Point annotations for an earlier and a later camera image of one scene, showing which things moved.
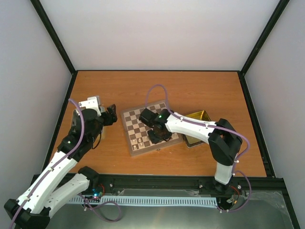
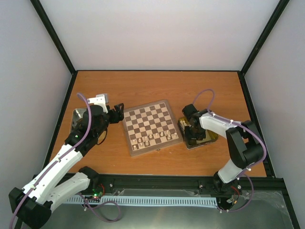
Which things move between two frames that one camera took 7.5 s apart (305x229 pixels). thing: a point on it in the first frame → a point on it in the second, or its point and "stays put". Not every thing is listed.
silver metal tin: x=74 y=121 stays put
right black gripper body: x=157 y=138 → x=195 y=133
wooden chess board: x=136 y=130 stays put
